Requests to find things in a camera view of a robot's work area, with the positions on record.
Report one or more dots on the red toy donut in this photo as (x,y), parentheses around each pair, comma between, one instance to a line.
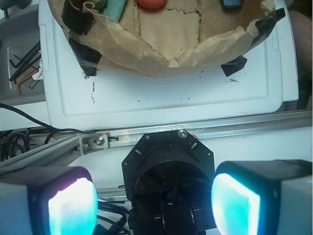
(151,4)

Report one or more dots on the black hex keys set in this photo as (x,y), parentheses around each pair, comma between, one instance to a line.
(29,60)

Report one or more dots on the aluminium frame rail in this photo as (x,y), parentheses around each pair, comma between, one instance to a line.
(282,135)

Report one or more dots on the blue sponge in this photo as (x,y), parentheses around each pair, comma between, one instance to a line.
(232,4)

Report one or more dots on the aluminium corner bracket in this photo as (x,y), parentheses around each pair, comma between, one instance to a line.
(90,143)

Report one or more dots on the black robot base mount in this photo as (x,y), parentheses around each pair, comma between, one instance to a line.
(168,179)

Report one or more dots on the orange hex key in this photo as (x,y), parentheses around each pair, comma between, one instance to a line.
(19,83)

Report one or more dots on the green toy vegetable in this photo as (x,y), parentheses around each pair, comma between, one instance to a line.
(100,4)

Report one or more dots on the teal cloth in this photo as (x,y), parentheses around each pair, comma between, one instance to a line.
(113,9)

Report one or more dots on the white plastic tray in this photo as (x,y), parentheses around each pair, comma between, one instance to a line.
(115,100)

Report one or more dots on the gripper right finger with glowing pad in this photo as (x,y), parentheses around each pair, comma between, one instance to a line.
(263,197)

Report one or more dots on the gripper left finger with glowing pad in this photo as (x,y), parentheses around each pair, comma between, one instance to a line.
(47,201)

